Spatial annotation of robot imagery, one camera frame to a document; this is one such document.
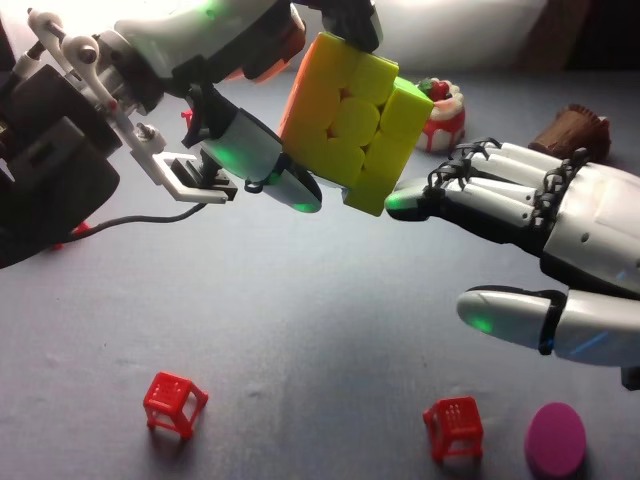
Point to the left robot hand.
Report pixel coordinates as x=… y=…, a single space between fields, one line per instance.
x=210 y=45

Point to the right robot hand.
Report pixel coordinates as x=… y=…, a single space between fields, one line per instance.
x=590 y=215

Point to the colourful puzzle cube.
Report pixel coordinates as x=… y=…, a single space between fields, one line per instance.
x=350 y=125

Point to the red toy stool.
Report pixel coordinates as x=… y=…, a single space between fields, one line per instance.
x=186 y=114
x=165 y=392
x=455 y=415

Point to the brown toy log cake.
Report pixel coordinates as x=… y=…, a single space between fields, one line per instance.
x=570 y=132

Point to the toy strawberry cake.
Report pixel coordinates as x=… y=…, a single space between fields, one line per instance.
x=445 y=120

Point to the magenta round disc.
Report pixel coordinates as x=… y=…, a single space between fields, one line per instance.
x=555 y=435

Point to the grey table cloth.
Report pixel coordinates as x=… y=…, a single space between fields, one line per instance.
x=300 y=325

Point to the wrist camera on white bracket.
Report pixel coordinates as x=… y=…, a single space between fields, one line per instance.
x=200 y=192

